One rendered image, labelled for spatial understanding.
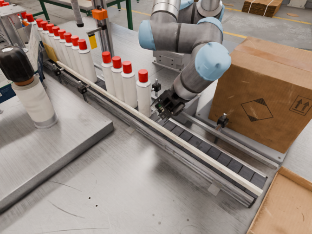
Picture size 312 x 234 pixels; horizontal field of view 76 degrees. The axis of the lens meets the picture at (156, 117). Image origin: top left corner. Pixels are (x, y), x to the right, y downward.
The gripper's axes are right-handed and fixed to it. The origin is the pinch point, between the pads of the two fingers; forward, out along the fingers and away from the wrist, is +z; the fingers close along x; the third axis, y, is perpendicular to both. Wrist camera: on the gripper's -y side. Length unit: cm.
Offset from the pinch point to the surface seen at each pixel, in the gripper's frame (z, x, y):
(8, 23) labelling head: 28, -80, 14
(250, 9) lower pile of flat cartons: 133, -57, -432
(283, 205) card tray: -14.9, 45.9, -1.9
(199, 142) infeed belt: -3.5, 16.9, -2.1
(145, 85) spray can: -6.4, -10.4, 1.7
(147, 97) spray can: -2.1, -7.4, 1.2
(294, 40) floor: 84, 40, -354
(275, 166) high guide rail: -21.9, 32.7, -2.5
